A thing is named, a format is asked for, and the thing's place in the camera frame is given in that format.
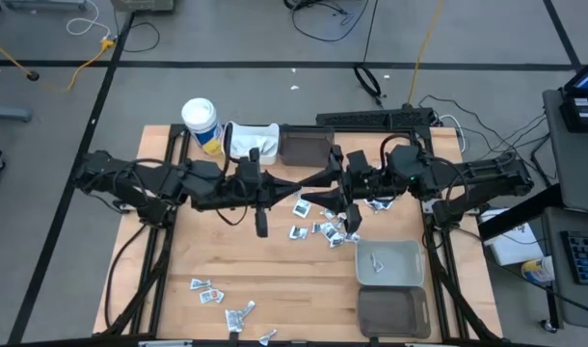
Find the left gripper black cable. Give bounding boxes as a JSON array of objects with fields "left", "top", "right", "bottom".
[{"left": 215, "top": 121, "right": 251, "bottom": 227}]

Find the straight black floor cable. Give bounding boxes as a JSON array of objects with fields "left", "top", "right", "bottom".
[{"left": 362, "top": 0, "right": 380, "bottom": 67}]

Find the black floor cable tangle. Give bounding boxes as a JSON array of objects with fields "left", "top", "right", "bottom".
[{"left": 282, "top": 0, "right": 372, "bottom": 43}]

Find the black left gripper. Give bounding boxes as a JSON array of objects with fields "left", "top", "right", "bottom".
[{"left": 222, "top": 147, "right": 304, "bottom": 238}]

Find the white box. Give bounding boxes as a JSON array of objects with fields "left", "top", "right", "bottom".
[{"left": 477, "top": 208, "right": 546, "bottom": 267}]

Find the white floor cable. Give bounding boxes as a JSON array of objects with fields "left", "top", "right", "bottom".
[{"left": 66, "top": 0, "right": 113, "bottom": 40}]

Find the thick yellow power cable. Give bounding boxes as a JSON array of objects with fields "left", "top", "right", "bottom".
[{"left": 407, "top": 0, "right": 444, "bottom": 106}]

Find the white gauze packet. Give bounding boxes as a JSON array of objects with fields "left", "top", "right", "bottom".
[
  {"left": 229, "top": 125, "right": 250, "bottom": 155},
  {"left": 245, "top": 129, "right": 269, "bottom": 154},
  {"left": 262, "top": 125, "right": 279, "bottom": 153}
]

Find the black floor cable bundle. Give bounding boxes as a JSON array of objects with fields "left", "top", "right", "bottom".
[{"left": 417, "top": 93, "right": 551, "bottom": 163}]

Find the grey floor object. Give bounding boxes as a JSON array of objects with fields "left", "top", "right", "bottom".
[{"left": 2, "top": 0, "right": 89, "bottom": 13}]

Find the grey floor bar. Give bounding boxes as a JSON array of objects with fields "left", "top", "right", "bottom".
[{"left": 0, "top": 104, "right": 34, "bottom": 123}]

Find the black metal rig frame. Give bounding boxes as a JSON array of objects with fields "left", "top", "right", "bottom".
[{"left": 94, "top": 108, "right": 505, "bottom": 347}]

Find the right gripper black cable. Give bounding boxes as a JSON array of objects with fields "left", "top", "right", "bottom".
[{"left": 380, "top": 132, "right": 424, "bottom": 170}]

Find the dark grey handled bin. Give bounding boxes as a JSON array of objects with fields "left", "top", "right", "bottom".
[{"left": 357, "top": 284, "right": 432, "bottom": 340}]

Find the left arm base cable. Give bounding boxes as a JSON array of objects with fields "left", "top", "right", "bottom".
[{"left": 103, "top": 223, "right": 149, "bottom": 330}]

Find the lying wipes canister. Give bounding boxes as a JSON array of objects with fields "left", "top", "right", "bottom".
[{"left": 520, "top": 254, "right": 556, "bottom": 285}]

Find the black diagonal bar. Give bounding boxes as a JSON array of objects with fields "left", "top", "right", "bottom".
[{"left": 476, "top": 182, "right": 565, "bottom": 242}]

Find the printed white packet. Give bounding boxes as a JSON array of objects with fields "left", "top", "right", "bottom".
[{"left": 225, "top": 309, "right": 246, "bottom": 334}]

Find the black floor cable loop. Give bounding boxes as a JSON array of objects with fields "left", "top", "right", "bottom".
[{"left": 114, "top": 9, "right": 161, "bottom": 54}]

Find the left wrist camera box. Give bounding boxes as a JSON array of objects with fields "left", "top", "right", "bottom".
[{"left": 236, "top": 156, "right": 263, "bottom": 187}]

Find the coiled black cable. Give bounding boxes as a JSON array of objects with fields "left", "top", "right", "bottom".
[{"left": 353, "top": 62, "right": 386, "bottom": 108}]

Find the grey desk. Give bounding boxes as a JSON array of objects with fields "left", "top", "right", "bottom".
[{"left": 539, "top": 206, "right": 588, "bottom": 333}]

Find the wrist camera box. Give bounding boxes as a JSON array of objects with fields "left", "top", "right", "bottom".
[
  {"left": 346, "top": 149, "right": 373, "bottom": 175},
  {"left": 236, "top": 156, "right": 263, "bottom": 187}
]

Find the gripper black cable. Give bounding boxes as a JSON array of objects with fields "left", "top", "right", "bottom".
[
  {"left": 215, "top": 121, "right": 251, "bottom": 227},
  {"left": 380, "top": 132, "right": 424, "bottom": 170}
]

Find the yellow floor cable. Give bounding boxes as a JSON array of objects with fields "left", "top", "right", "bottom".
[{"left": 0, "top": 34, "right": 117, "bottom": 93}]

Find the black keyboard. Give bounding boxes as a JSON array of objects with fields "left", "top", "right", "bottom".
[{"left": 560, "top": 229, "right": 588, "bottom": 286}]

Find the light grey handled bin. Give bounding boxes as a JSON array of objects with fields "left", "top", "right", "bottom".
[{"left": 355, "top": 238, "right": 426, "bottom": 288}]

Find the disinfecting wipes canister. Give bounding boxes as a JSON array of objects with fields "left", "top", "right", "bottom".
[{"left": 180, "top": 97, "right": 226, "bottom": 156}]

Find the white plastic bin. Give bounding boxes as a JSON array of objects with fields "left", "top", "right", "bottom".
[{"left": 222, "top": 120, "right": 281, "bottom": 166}]

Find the grey cart top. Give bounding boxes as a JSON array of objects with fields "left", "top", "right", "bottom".
[{"left": 542, "top": 88, "right": 588, "bottom": 214}]

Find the grey translucent plastic bin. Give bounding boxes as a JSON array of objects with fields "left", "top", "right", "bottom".
[{"left": 278, "top": 123, "right": 336, "bottom": 169}]

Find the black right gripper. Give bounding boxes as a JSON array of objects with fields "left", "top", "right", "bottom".
[{"left": 298, "top": 144, "right": 389, "bottom": 236}]

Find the black device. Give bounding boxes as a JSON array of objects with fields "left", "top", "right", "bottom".
[{"left": 558, "top": 93, "right": 588, "bottom": 135}]

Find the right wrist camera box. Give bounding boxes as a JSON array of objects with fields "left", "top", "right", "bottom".
[{"left": 346, "top": 149, "right": 373, "bottom": 175}]

